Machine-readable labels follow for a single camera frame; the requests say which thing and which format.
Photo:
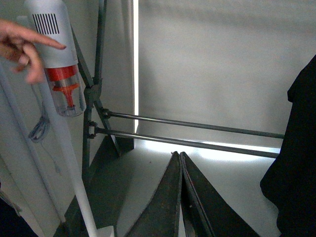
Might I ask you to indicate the black printed t-shirt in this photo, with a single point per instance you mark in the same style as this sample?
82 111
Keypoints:
290 182

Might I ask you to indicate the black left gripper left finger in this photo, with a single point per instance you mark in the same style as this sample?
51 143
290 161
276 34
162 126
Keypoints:
161 216

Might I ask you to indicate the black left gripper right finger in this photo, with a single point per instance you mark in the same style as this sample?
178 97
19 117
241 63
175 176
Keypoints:
205 213

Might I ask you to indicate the person's bare hand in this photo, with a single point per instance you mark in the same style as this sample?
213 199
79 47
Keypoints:
17 44

